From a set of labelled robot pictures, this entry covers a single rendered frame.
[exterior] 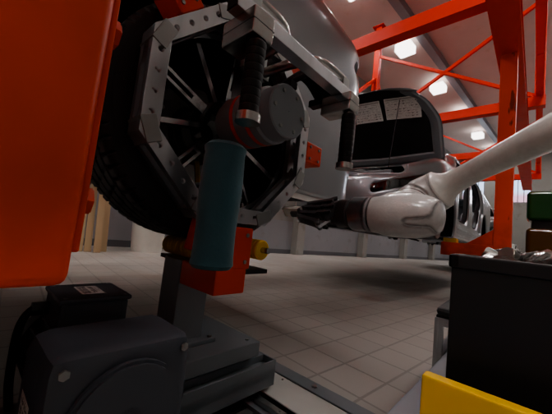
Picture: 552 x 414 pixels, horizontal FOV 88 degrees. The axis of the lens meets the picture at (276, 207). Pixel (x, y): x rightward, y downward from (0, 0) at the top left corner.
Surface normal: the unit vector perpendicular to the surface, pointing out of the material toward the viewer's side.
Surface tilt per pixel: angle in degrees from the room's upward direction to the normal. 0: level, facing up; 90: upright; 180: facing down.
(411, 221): 110
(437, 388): 90
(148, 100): 90
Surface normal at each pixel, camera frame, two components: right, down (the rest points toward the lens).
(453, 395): -0.67, -0.14
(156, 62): 0.74, 0.02
